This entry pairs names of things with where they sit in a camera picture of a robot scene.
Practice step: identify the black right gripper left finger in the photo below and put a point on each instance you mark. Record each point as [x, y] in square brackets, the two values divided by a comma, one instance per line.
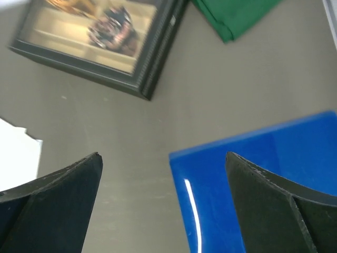
[51, 213]

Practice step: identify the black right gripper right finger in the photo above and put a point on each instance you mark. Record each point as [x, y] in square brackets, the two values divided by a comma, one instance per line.
[276, 214]

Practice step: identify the white printed paper stack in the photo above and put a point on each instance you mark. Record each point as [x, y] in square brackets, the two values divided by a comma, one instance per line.
[20, 156]

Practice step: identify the blue plastic folder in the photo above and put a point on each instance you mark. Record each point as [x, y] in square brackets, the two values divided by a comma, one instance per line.
[301, 150]

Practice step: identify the black compartment display box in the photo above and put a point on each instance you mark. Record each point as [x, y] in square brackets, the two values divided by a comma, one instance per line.
[119, 44]

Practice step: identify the green folded t-shirt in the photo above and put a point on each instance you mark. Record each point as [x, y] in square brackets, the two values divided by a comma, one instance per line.
[232, 18]

